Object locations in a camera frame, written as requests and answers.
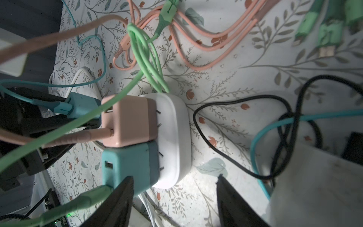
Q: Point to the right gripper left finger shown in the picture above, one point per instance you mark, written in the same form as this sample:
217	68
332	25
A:
115	210

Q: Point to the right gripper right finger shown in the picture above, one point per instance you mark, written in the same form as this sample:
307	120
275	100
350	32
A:
233	210

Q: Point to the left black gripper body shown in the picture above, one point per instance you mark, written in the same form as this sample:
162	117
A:
27	120

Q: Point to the teal charger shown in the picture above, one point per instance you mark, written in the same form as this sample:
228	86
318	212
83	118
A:
141	161

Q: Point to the white charger plug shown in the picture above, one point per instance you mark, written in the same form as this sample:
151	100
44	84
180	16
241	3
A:
317	189

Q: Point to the pink charger plug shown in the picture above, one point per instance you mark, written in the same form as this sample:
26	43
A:
133	120

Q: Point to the white power strip cube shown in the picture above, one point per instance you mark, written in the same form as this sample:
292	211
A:
173	140

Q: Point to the teal chargers on white cube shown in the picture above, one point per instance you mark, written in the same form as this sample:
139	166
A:
75	106

